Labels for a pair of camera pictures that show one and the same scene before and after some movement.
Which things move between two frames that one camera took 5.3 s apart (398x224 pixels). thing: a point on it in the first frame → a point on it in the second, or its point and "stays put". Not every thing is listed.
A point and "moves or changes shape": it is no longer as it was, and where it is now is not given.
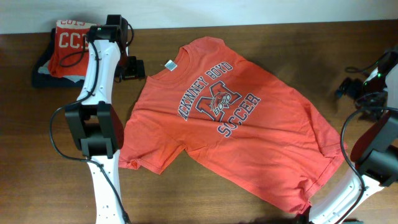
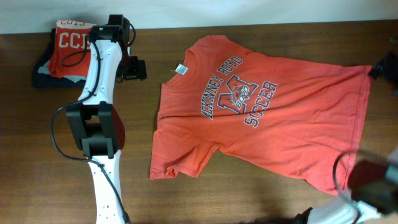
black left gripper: (137, 70) stays put
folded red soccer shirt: (69, 55) stays put
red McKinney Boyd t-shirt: (219, 102) moves or changes shape
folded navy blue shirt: (45, 80) stays put
